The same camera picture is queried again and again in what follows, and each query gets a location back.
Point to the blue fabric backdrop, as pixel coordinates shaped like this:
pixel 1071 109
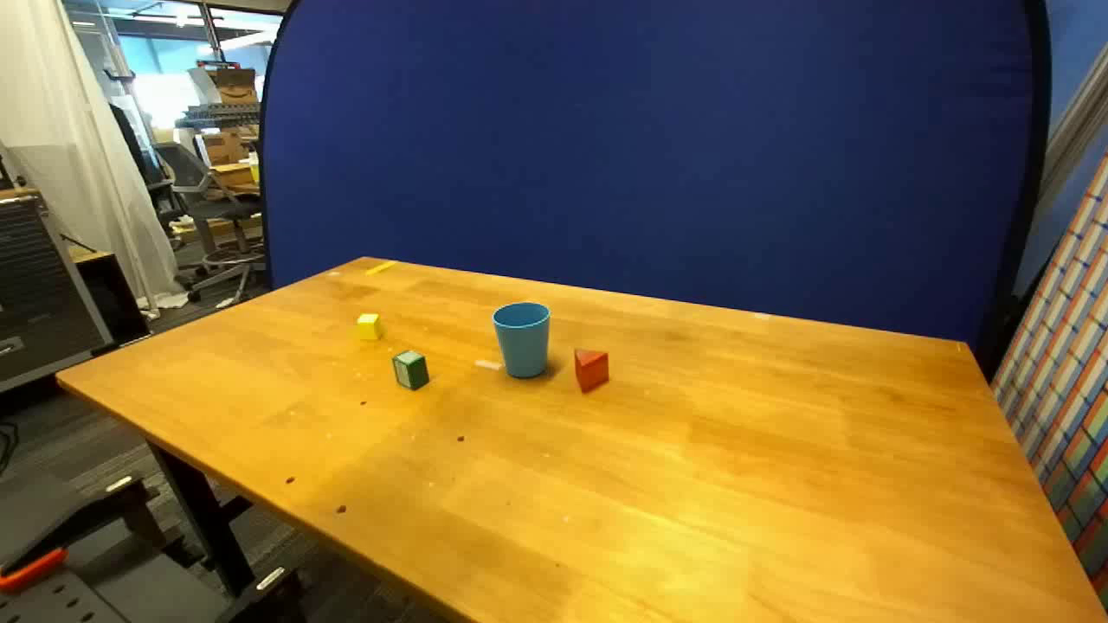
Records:
pixel 645 151

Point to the red triangular block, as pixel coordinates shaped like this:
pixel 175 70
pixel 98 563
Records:
pixel 590 371

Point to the black tool case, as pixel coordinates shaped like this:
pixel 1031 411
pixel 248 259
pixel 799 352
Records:
pixel 69 592

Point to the green cube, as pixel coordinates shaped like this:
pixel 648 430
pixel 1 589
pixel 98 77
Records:
pixel 411 371

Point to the black table leg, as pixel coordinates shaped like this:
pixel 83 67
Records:
pixel 211 521

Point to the white tape piece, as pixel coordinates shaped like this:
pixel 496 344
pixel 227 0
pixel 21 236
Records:
pixel 489 366

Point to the blue cup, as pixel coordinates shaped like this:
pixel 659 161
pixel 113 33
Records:
pixel 522 339

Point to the shelf with cardboard boxes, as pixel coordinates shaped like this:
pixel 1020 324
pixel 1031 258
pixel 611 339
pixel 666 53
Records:
pixel 227 126

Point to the colourful patterned panel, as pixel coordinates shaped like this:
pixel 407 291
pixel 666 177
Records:
pixel 1067 383

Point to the yellow cube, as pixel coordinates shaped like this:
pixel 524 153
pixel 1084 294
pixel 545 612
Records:
pixel 367 327

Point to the yellow tape piece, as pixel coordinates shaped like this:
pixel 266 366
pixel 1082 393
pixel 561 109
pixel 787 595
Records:
pixel 379 269

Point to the white curtain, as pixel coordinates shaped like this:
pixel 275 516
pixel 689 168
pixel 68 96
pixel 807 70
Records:
pixel 69 141

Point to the black cabinet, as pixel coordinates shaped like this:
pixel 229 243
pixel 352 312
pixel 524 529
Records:
pixel 38 289

